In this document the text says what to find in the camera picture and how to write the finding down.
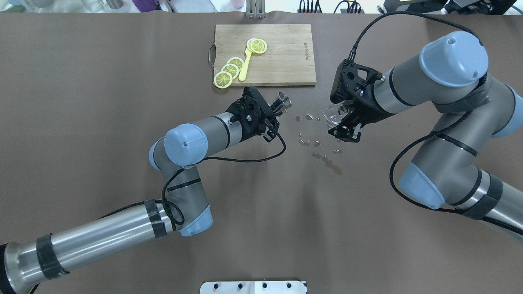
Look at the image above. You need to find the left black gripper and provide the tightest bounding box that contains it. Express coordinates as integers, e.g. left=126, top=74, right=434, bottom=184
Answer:
left=226, top=86, right=279, bottom=142

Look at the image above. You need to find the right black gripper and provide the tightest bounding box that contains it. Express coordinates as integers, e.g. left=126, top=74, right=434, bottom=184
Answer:
left=328, top=59, right=393, bottom=142

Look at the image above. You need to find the steel measuring jigger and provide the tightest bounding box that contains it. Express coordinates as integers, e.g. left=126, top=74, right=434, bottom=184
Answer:
left=270, top=92, right=292, bottom=114

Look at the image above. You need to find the clear glass cup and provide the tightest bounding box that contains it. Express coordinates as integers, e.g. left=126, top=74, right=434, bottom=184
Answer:
left=323, top=104, right=348, bottom=130

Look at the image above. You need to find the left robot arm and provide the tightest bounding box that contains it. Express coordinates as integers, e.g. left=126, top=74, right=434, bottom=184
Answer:
left=1, top=86, right=292, bottom=294

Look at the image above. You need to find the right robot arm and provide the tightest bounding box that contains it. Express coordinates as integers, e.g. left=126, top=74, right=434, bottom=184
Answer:
left=328, top=31, right=522, bottom=241

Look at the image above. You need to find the pink plastic cup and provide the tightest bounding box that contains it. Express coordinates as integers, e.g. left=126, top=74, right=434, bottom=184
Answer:
left=230, top=0, right=246, bottom=9

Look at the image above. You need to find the yellow plastic spoon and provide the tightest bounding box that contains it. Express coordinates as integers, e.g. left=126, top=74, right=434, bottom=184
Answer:
left=238, top=45, right=252, bottom=82

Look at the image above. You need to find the wooden cutting board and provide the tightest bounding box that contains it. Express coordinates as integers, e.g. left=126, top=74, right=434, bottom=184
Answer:
left=214, top=24, right=316, bottom=86

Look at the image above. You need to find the lemon slice middle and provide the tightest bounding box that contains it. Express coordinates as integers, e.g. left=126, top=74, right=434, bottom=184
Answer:
left=221, top=63, right=241, bottom=80

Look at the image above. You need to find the lemon slice upper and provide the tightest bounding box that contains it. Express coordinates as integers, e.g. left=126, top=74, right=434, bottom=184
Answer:
left=227, top=56, right=244, bottom=70

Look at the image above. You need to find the lemon slice on spoon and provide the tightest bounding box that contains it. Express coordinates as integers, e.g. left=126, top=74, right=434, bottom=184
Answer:
left=246, top=38, right=268, bottom=54

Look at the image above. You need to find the digital kitchen scale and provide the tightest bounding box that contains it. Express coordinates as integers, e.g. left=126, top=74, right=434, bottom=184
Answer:
left=168, top=0, right=217, bottom=13

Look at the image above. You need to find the black laptop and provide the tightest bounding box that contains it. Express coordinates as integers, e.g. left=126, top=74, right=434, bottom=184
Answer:
left=383, top=0, right=448, bottom=13

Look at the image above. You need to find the purple cloth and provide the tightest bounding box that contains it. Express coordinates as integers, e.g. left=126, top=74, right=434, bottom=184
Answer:
left=132, top=0, right=159, bottom=13

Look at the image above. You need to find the brown table mat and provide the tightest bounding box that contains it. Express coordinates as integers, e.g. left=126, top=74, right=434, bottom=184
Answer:
left=1, top=11, right=522, bottom=294

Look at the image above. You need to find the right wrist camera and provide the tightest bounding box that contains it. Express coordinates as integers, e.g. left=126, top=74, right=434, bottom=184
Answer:
left=329, top=62, right=349, bottom=104

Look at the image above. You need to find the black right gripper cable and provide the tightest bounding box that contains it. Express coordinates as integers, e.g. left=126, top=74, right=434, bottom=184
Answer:
left=347, top=11, right=487, bottom=213

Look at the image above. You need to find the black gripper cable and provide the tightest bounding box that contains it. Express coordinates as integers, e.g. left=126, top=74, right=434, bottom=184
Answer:
left=347, top=11, right=487, bottom=213
left=161, top=133, right=286, bottom=225

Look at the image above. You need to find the aluminium frame post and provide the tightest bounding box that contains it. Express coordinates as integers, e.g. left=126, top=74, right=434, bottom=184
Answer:
left=245, top=0, right=266, bottom=19

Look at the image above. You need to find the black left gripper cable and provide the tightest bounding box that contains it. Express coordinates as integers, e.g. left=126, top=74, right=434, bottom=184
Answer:
left=161, top=133, right=286, bottom=225

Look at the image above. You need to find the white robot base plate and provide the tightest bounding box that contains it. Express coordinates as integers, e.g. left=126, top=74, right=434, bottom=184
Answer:
left=199, top=281, right=308, bottom=294

